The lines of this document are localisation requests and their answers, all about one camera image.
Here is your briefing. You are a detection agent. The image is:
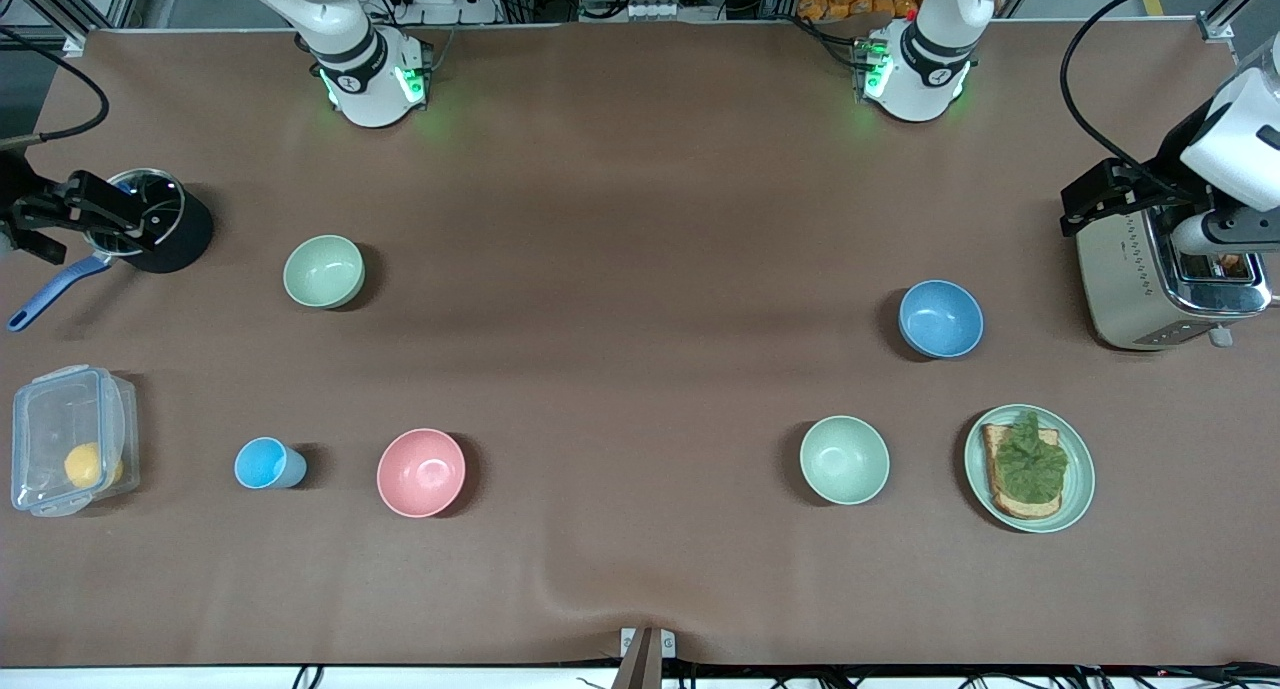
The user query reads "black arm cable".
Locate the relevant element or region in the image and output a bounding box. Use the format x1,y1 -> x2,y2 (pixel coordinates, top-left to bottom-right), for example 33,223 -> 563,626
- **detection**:
1058,0 -> 1280,175
0,27 -> 110,146

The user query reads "pink bowl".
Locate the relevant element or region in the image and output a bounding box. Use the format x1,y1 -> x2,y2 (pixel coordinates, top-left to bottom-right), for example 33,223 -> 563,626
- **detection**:
377,428 -> 467,519

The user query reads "clear plastic lidded container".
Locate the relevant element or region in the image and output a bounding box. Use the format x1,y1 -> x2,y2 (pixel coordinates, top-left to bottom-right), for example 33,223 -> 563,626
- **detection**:
10,365 -> 141,518

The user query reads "white socket strip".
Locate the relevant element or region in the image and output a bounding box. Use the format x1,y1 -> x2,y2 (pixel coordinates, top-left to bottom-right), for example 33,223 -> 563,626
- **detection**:
580,0 -> 703,23

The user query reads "yellow lemon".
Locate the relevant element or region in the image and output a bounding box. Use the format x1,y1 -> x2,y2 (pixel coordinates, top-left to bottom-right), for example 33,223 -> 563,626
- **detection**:
65,442 -> 124,490

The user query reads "green lettuce leaf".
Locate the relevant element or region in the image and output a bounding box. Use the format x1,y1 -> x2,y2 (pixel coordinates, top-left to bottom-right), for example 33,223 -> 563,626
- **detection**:
993,411 -> 1069,503

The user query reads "metal mount bracket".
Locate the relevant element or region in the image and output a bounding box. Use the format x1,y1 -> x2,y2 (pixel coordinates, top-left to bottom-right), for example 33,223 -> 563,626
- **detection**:
618,626 -> 677,689

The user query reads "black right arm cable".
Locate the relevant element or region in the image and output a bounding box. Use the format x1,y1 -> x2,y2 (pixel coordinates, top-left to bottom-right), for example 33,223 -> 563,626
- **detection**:
0,27 -> 110,146

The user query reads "glass lid with blue knob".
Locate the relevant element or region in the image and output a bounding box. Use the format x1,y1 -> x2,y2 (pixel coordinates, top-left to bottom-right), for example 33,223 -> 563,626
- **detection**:
100,169 -> 187,258

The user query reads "cream and chrome toaster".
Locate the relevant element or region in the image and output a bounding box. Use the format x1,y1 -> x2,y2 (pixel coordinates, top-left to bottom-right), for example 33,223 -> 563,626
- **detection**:
1077,204 -> 1274,352

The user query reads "green plate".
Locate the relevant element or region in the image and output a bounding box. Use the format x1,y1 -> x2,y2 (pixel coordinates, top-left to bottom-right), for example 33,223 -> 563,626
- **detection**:
964,404 -> 1096,534

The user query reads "green bowl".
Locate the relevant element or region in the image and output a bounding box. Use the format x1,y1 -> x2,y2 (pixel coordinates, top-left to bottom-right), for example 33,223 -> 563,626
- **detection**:
283,234 -> 366,310
799,415 -> 891,506

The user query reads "blue bowl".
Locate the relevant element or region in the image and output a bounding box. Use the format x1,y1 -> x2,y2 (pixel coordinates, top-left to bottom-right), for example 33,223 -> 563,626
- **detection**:
898,279 -> 985,360

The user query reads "toast slice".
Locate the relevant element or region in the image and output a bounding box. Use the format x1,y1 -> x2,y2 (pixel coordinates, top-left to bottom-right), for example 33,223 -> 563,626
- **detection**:
981,424 -> 1066,520

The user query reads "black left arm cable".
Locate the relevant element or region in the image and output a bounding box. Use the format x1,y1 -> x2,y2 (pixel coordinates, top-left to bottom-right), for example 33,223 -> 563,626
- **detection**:
1058,0 -> 1280,175

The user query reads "brown table cloth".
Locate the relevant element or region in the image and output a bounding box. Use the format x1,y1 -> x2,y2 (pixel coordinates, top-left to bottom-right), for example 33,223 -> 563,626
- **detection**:
0,19 -> 1280,670

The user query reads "black pot with blue handle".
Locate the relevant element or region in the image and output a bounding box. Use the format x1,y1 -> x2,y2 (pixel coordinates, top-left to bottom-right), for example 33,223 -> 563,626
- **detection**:
8,169 -> 215,332

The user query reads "blue cup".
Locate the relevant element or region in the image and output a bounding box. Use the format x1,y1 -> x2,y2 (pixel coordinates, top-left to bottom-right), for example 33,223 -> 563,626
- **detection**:
234,437 -> 308,491

